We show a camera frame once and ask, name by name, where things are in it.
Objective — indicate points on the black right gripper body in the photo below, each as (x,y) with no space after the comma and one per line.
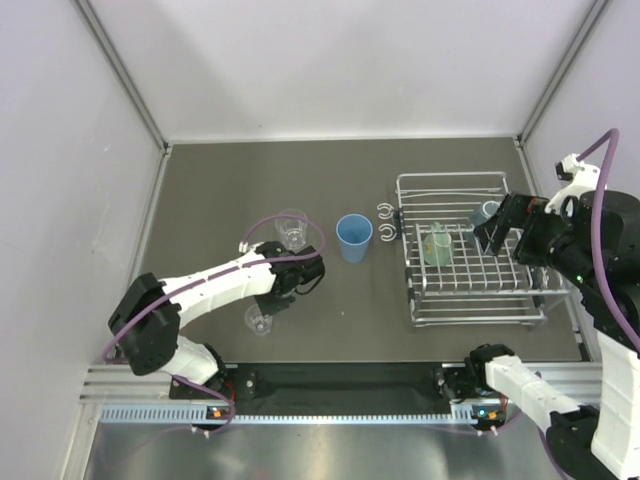
(542,233)

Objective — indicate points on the grey blue ceramic mug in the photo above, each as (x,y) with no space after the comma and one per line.
(483,213)

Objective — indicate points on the small clear plastic cup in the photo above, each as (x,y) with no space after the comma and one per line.
(250,321)

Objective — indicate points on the silver wire dish rack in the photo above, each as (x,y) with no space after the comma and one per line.
(476,288)

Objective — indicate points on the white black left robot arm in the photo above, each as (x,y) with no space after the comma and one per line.
(146,324)

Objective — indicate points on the white toothed cable duct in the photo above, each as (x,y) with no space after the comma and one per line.
(215,412)

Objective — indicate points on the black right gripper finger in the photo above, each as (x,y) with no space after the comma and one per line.
(515,208)
(490,232)

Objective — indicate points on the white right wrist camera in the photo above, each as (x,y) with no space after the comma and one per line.
(579,177)

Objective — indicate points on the blue plastic cup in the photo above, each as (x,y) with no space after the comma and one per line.
(354,232)

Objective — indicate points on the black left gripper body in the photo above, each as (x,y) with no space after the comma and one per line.
(278,292)

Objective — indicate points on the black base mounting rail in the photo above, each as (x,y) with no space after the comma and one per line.
(341,389)

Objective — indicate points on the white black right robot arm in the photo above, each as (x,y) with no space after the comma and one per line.
(596,250)

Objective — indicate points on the large clear plastic cup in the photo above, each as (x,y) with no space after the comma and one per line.
(292,229)

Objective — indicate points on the green ceramic mug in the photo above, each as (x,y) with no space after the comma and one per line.
(437,246)

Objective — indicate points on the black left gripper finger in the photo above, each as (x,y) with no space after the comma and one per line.
(279,304)
(265,316)

